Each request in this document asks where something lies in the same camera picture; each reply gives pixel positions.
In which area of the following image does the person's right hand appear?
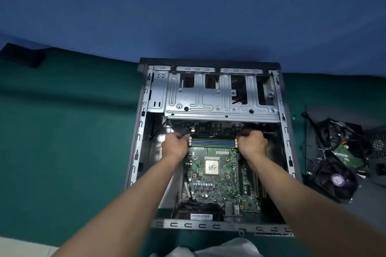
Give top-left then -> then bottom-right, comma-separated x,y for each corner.
236,129 -> 269,161

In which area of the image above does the person's left hand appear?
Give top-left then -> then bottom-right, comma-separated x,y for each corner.
160,132 -> 191,163

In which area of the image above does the desktop computer case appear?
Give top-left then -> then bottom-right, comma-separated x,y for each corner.
124,57 -> 303,238

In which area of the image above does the silver metal drive cage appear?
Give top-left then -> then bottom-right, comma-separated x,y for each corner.
164,71 -> 281,124

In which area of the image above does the green motherboard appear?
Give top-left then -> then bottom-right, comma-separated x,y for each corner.
176,121 -> 269,216

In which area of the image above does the black data cable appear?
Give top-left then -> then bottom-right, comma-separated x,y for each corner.
300,111 -> 330,153

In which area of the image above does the black processor cooler fan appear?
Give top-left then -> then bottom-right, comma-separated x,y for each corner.
302,143 -> 360,205

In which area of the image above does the hard drive with cables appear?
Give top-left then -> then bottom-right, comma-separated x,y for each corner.
326,118 -> 372,177

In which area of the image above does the silver power supply unit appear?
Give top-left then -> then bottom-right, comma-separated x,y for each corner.
366,125 -> 386,187

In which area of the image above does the black side panel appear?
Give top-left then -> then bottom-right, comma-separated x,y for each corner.
302,104 -> 386,225

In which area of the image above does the person's right forearm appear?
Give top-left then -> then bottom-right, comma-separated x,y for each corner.
245,152 -> 386,257

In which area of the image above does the person's left forearm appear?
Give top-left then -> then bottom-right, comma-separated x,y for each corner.
51,153 -> 185,257

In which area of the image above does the person's white shirt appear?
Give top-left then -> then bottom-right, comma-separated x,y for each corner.
149,237 -> 265,257

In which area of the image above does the green floor mat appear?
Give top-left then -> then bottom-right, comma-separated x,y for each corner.
0,46 -> 386,257

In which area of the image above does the blue cloth curtain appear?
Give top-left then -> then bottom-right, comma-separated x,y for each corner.
0,0 -> 386,78

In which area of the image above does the black flat base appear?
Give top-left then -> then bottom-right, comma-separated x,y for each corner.
0,42 -> 47,69

